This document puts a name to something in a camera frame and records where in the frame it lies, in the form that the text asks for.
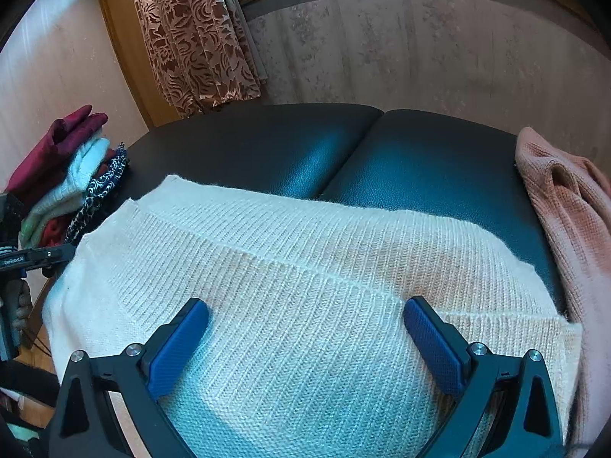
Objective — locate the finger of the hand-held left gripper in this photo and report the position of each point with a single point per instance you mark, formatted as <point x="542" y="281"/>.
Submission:
<point x="52" y="255"/>

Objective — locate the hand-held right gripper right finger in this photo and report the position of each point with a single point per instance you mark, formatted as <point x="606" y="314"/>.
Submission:
<point x="434" y="348"/>

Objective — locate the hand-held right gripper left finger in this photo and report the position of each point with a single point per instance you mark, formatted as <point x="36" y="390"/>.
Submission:
<point x="176" y="353"/>

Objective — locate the cream knitted sweater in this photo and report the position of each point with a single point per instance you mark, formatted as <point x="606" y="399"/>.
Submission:
<point x="286" y="272"/>

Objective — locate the person's left hand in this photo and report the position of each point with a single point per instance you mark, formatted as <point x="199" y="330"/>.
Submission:
<point x="21" y="303"/>

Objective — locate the pale grey knitted garment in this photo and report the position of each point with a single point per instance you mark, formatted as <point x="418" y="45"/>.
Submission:
<point x="71" y="181"/>

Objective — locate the leopard print garment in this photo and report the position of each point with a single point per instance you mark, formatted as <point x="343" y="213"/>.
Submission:
<point x="100" y="191"/>

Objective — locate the pink knitted sweater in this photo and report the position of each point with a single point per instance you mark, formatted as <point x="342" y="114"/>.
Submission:
<point x="573" y="248"/>

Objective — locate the brown floral patterned curtain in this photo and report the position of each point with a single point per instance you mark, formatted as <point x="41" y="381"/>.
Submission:
<point x="191" y="33"/>

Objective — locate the wooden door frame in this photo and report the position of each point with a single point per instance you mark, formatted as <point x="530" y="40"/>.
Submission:
<point x="129" y="57"/>

